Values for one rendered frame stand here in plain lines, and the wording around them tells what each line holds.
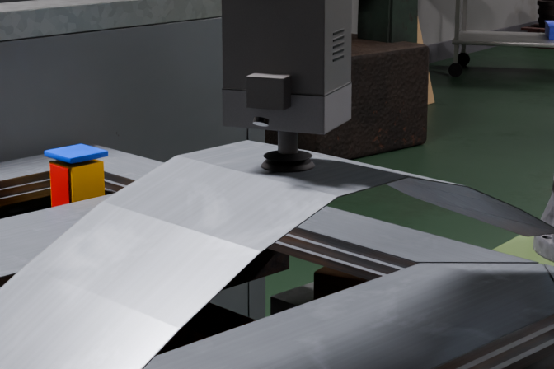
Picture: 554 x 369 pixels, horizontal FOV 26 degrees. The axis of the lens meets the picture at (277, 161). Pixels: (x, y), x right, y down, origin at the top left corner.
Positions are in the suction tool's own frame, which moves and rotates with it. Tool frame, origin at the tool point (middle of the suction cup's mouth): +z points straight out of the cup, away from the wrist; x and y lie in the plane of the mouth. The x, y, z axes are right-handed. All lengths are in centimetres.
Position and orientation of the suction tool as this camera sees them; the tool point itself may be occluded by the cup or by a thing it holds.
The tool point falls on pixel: (288, 180)
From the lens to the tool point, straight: 95.6
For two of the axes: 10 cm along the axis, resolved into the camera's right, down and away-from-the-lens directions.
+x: 3.8, -2.2, 9.0
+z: 0.0, 9.7, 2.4
